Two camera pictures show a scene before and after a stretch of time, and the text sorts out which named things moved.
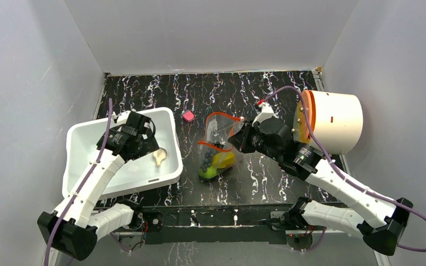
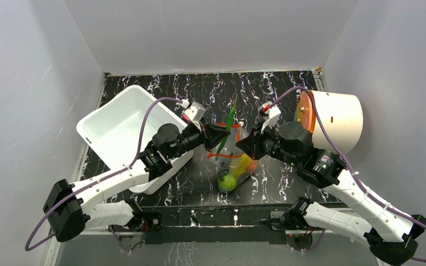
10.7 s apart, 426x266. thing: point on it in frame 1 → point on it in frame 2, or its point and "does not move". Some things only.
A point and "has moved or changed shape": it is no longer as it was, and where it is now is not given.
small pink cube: [188, 115] does not move
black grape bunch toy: [209, 155] → [224, 169]
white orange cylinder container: [337, 120] does not move
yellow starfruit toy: [223, 159] → [244, 164]
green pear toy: [211, 172] → [228, 183]
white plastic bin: [80, 150] has moved or changed shape
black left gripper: [148, 146] → [210, 136]
